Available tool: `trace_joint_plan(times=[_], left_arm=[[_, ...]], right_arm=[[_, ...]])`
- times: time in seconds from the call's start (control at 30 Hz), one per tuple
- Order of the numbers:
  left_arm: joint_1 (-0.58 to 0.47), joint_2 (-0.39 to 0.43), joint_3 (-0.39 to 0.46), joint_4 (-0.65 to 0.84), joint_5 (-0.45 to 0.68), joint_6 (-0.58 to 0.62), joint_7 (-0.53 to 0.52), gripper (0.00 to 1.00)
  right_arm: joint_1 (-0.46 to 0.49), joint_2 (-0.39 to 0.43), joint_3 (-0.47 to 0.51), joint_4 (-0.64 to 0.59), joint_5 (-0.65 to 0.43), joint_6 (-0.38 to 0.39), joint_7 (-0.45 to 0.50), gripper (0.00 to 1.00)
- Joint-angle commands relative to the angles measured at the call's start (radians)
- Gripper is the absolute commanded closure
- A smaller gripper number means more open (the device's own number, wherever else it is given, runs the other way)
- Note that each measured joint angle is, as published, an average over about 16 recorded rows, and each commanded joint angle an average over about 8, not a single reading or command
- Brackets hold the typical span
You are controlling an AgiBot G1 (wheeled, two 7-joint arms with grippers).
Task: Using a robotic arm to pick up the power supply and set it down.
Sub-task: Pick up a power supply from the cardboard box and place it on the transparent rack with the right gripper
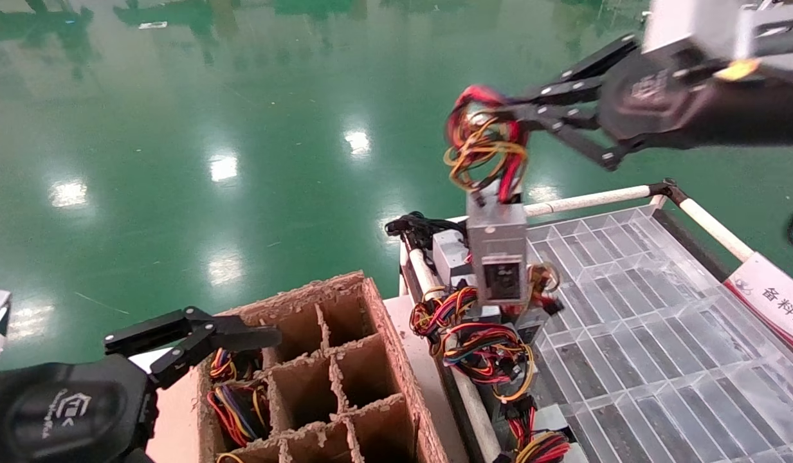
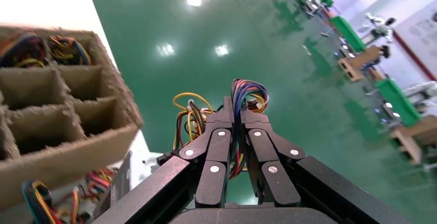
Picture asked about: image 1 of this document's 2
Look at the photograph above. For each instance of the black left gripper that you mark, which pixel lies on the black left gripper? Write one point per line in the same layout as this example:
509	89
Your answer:
62	411

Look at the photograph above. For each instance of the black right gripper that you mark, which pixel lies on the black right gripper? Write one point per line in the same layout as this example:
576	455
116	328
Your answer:
653	103

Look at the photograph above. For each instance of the brown cardboard divider box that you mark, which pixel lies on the brown cardboard divider box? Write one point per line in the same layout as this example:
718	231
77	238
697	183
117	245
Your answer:
364	373

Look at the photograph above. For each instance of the clear plastic divider tray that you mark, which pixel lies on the clear plastic divider tray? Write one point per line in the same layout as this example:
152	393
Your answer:
660	360

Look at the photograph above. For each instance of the white red label sign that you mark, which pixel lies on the white red label sign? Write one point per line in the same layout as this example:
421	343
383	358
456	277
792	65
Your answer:
769	302

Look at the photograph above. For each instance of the white pipe cart frame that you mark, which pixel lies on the white pipe cart frame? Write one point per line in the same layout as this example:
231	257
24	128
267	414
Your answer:
589	200

